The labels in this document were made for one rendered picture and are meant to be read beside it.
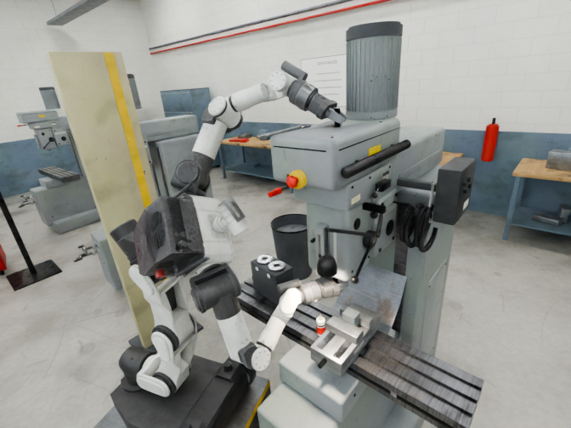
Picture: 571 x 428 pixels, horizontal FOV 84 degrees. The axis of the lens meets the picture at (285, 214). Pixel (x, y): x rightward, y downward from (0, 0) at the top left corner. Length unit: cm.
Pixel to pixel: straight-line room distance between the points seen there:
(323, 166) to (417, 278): 91
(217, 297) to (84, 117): 168
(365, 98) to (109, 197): 188
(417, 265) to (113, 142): 206
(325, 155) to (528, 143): 448
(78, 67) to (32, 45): 751
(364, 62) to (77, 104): 179
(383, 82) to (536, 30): 403
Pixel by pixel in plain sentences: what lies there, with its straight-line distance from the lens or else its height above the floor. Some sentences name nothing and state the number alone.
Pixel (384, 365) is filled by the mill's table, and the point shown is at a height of 96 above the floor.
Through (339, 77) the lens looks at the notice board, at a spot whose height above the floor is 201.
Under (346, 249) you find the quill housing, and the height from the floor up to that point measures 147.
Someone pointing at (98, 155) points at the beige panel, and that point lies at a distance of 249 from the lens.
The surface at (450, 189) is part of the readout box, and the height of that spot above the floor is 165.
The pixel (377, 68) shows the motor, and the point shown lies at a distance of 128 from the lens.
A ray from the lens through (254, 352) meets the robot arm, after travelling 119.
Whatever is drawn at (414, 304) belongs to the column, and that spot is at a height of 97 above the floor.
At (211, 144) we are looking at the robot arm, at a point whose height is 185.
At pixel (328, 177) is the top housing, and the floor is 178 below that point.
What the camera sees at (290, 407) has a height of 76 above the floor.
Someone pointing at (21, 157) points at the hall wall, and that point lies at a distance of 979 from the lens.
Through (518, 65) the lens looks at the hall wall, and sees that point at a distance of 521.
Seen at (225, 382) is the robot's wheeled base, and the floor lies 59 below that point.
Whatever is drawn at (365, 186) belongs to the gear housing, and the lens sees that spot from 114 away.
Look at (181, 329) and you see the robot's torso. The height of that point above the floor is 105.
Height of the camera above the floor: 205
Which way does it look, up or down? 23 degrees down
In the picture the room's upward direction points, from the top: 5 degrees counter-clockwise
